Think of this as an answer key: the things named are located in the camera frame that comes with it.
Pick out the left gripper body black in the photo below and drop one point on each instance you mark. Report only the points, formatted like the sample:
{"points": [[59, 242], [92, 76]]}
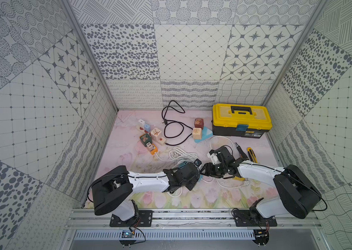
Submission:
{"points": [[195, 172]]}

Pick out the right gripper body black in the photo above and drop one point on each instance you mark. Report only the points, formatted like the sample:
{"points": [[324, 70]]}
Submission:
{"points": [[217, 170]]}

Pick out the yellow plug adapter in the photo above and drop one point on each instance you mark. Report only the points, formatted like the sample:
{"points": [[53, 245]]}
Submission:
{"points": [[239, 179]]}

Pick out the orange power strip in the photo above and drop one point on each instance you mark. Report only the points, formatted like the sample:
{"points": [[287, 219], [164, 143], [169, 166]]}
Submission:
{"points": [[152, 148]]}

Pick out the teal power strip base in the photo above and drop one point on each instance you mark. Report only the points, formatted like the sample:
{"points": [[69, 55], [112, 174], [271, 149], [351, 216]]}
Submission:
{"points": [[206, 134]]}

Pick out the green dragon cube socket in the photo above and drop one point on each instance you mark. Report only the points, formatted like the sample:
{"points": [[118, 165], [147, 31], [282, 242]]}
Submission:
{"points": [[145, 139]]}

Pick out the blue power strip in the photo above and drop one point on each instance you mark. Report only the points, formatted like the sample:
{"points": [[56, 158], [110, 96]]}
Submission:
{"points": [[186, 165]]}

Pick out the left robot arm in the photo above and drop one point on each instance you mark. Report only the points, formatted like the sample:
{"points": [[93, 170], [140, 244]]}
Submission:
{"points": [[111, 192]]}

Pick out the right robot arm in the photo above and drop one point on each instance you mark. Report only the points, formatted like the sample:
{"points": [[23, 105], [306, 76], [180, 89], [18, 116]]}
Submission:
{"points": [[295, 193]]}

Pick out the pink deer cube socket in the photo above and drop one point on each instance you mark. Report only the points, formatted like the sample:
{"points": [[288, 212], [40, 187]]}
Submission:
{"points": [[156, 133]]}

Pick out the dark red cube socket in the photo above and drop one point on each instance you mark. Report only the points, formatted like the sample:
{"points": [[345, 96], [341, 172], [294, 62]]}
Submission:
{"points": [[199, 123]]}

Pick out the black red screwdriver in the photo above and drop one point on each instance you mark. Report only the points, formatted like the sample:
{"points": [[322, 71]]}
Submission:
{"points": [[243, 156]]}

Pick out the yellow utility knife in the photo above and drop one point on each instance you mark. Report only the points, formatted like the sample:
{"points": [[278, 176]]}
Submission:
{"points": [[252, 155]]}

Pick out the yellow black toolbox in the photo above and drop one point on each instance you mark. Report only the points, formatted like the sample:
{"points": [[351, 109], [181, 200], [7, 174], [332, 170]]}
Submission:
{"points": [[240, 120]]}

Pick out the light blue USB charger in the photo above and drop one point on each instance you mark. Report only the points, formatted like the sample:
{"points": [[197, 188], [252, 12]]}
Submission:
{"points": [[147, 127]]}

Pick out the white USB charger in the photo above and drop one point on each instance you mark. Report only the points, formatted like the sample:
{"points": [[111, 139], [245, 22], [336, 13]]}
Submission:
{"points": [[141, 122]]}

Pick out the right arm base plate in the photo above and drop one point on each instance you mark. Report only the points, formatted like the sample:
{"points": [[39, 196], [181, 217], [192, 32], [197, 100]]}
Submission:
{"points": [[248, 218]]}

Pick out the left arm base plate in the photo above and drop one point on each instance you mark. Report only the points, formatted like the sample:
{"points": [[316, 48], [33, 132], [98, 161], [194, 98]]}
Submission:
{"points": [[143, 218]]}

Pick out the aluminium rail frame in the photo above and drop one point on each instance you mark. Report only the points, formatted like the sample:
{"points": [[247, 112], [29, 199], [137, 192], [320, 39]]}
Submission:
{"points": [[181, 219]]}

